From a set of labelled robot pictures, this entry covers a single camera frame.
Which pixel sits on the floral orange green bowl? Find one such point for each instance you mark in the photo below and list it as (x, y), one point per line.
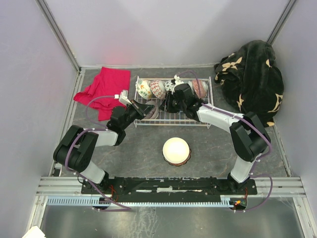
(143, 89)

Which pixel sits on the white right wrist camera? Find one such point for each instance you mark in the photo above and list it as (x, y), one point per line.
(177, 80)

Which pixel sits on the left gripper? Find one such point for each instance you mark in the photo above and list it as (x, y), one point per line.
(141, 109)

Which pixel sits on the red folded t-shirt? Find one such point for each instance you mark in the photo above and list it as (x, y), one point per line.
(100, 94)

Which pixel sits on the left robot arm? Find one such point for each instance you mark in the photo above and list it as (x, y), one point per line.
(76, 148)

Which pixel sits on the white paper corner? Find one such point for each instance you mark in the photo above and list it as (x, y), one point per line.
(34, 232)

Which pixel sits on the red rimmed bowl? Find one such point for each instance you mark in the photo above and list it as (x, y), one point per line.
(169, 85)

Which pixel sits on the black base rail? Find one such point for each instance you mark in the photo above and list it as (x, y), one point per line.
(164, 190)

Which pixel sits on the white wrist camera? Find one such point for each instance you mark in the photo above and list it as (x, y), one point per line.
(123, 98)
(177, 80)

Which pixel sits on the blue triangle pattern bowl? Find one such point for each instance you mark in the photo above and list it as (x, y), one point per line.
(158, 89)

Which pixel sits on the black floral blanket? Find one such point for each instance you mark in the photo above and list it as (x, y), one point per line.
(250, 81)

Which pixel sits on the white wire dish rack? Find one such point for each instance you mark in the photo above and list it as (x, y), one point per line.
(171, 119)

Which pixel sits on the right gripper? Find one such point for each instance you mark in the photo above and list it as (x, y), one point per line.
(166, 105)

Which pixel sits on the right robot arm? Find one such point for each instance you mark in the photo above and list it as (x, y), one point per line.
(250, 139)

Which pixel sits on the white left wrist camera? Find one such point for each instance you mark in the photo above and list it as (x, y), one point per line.
(123, 98)

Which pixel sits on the purple striped bowl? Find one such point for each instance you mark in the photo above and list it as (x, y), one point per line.
(153, 114)

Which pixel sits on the grey hexagon pattern bowl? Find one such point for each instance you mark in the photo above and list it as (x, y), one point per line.
(190, 84)

